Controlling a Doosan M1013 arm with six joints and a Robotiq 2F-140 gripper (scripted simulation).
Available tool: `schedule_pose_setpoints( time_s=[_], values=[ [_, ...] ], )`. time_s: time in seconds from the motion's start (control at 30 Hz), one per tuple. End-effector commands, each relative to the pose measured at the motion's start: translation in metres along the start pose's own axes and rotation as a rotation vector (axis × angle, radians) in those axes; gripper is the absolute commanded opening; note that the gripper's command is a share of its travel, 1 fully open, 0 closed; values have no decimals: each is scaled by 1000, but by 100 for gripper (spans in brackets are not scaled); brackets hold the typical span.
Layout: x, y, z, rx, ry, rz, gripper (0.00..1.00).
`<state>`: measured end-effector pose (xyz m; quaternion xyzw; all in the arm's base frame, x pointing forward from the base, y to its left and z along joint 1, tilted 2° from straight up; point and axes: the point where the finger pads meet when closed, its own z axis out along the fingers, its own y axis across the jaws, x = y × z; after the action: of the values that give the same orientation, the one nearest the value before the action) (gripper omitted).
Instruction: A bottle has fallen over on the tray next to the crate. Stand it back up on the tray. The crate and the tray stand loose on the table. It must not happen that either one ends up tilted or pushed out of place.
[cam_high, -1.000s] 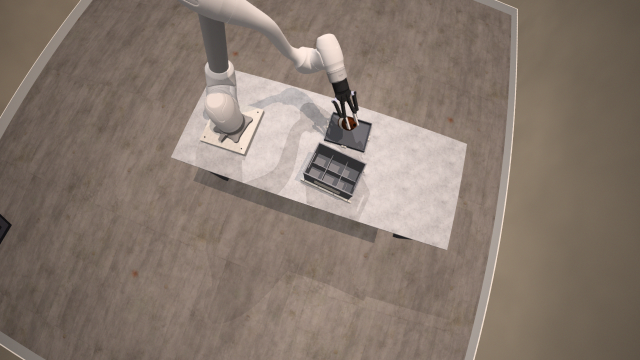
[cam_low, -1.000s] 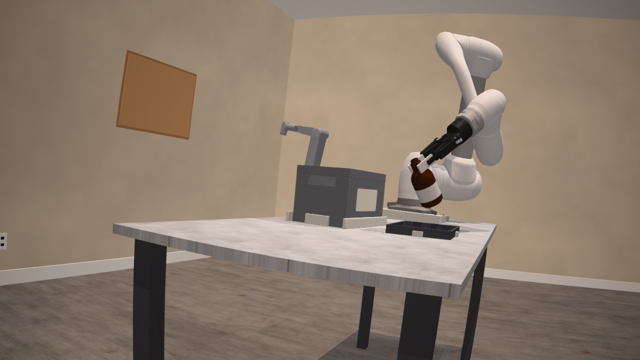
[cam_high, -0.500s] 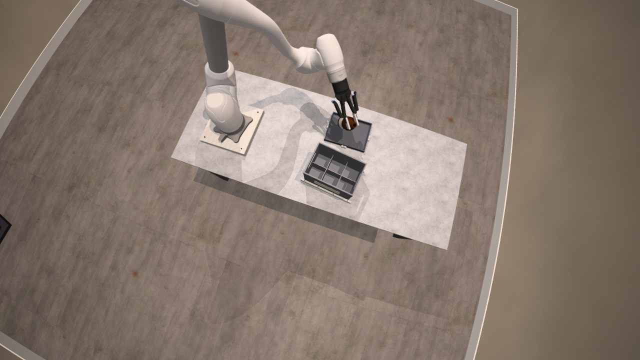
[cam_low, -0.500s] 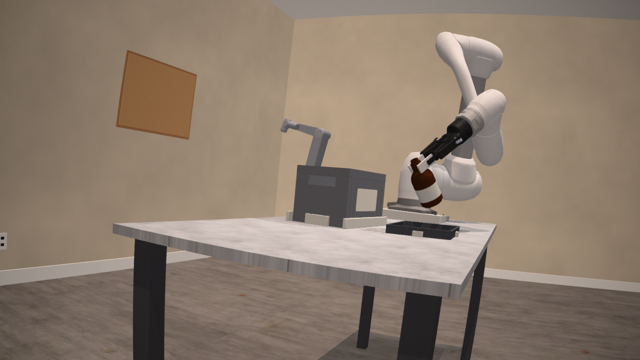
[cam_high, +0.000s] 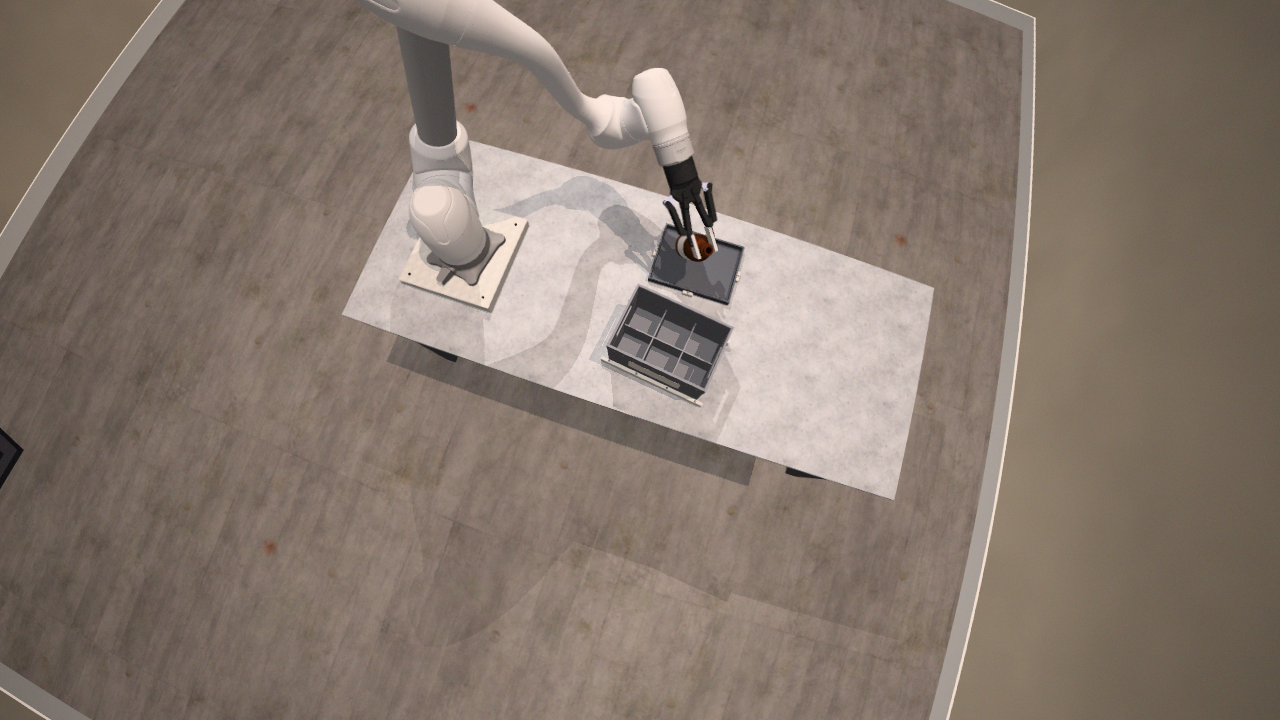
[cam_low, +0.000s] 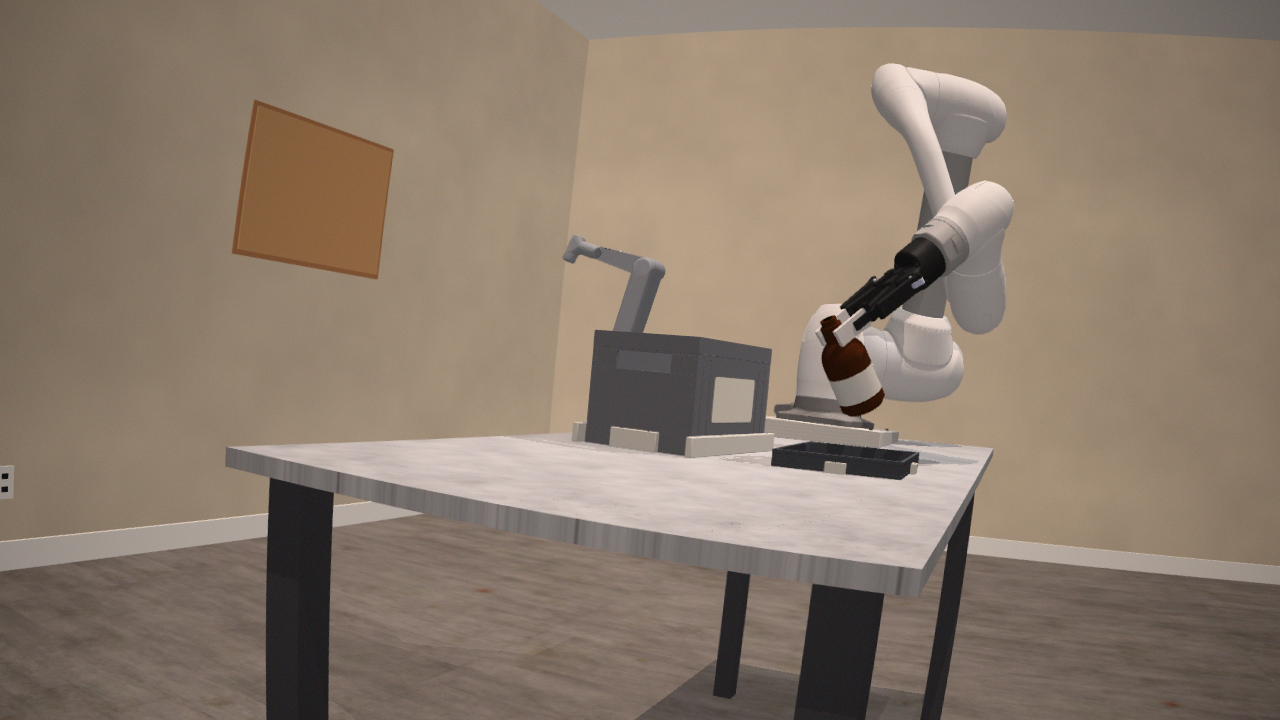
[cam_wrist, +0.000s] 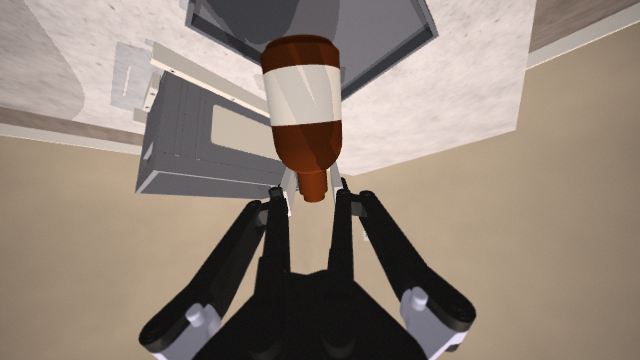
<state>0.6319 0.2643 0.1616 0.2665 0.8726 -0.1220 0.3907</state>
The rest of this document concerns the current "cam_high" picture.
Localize brown glass bottle with white label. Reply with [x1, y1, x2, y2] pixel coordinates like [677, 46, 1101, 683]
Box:
[675, 233, 713, 263]

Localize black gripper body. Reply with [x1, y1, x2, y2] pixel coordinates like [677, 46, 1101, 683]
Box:
[663, 156, 701, 204]

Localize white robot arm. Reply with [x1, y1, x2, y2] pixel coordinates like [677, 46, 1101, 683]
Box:
[357, 0, 694, 286]

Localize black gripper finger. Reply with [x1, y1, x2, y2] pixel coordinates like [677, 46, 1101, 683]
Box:
[663, 191, 701, 260]
[691, 182, 718, 251]

